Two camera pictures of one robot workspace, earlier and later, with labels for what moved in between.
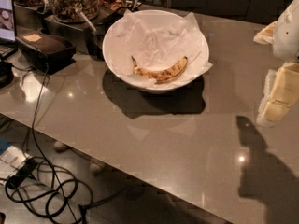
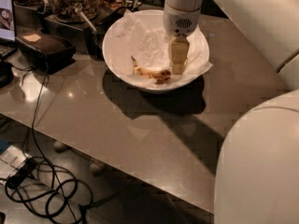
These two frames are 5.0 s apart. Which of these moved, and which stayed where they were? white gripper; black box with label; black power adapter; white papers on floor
Moved: white gripper
Stayed: black power adapter; white papers on floor; black box with label
